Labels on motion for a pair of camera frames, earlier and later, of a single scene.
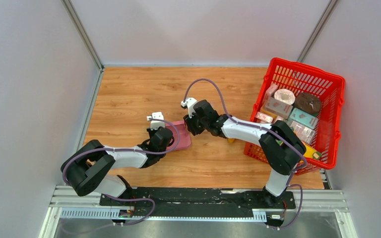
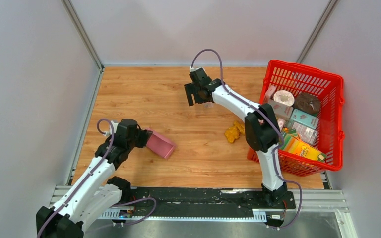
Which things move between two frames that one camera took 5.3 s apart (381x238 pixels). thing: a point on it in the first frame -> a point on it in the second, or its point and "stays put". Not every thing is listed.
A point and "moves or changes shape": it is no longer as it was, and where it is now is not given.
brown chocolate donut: (307, 101) stays put
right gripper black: (189, 123) -> (191, 89)
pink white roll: (285, 95) stays put
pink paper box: (184, 140) moves or changes shape
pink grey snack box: (279, 108) stays put
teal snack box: (303, 118) stays put
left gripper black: (151, 132) -> (144, 135)
